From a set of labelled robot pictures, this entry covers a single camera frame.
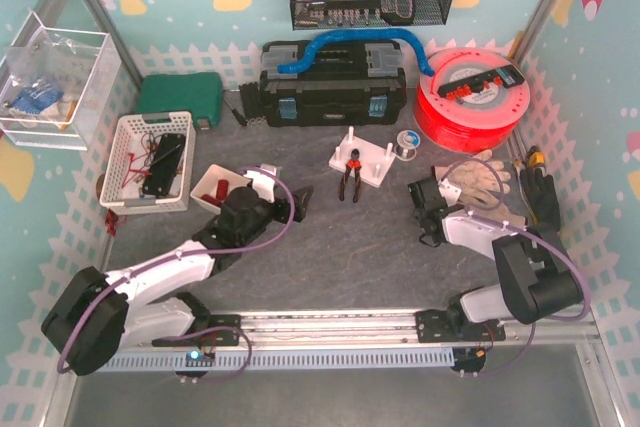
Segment orange black pliers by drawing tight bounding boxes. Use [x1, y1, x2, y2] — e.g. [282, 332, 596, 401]
[337, 147, 365, 204]

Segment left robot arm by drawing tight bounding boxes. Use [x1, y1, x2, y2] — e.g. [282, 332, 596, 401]
[41, 186, 314, 376]

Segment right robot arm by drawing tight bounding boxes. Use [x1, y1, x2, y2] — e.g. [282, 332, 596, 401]
[408, 177, 590, 343]

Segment large red spring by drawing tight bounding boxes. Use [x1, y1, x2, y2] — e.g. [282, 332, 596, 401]
[215, 179, 229, 204]

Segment white cotton work glove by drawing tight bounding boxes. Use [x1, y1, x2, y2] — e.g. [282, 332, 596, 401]
[446, 149, 511, 193]

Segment white tray with springs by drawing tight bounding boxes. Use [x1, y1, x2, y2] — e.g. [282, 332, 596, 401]
[190, 164, 251, 215]

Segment red filament spool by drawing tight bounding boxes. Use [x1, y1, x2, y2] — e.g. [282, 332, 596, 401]
[413, 47, 531, 154]

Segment black yellow work glove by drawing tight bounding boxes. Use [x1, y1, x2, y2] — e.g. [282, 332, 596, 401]
[519, 167, 561, 232]

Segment yellow black screwdriver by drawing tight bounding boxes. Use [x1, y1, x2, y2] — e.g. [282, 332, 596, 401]
[513, 146, 546, 171]

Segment black battery holder box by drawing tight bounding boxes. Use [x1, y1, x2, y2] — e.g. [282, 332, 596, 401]
[142, 133, 186, 198]

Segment white perforated plastic basket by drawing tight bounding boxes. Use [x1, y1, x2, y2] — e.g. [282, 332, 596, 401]
[99, 111, 196, 215]

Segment green plastic tool case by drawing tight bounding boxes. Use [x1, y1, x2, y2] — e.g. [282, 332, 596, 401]
[134, 72, 224, 129]

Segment black plastic toolbox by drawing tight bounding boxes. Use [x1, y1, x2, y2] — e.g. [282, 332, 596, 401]
[258, 40, 407, 127]

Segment blue white glove in box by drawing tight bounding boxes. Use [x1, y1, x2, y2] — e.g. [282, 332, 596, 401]
[9, 82, 64, 117]

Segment solder wire spool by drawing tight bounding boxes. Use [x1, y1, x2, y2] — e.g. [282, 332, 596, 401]
[395, 129, 421, 162]

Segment white peg base plate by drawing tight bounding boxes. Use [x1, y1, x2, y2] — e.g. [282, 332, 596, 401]
[328, 126, 397, 188]

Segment aluminium linear rail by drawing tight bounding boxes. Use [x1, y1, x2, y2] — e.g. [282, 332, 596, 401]
[204, 309, 599, 348]

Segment blue corrugated hose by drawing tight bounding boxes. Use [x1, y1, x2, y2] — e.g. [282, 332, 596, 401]
[277, 29, 437, 78]

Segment grey slotted cable duct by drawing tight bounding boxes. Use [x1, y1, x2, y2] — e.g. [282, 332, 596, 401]
[99, 346, 454, 373]

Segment clear acrylic wall box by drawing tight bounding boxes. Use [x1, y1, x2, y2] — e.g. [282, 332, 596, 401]
[1, 12, 121, 151]

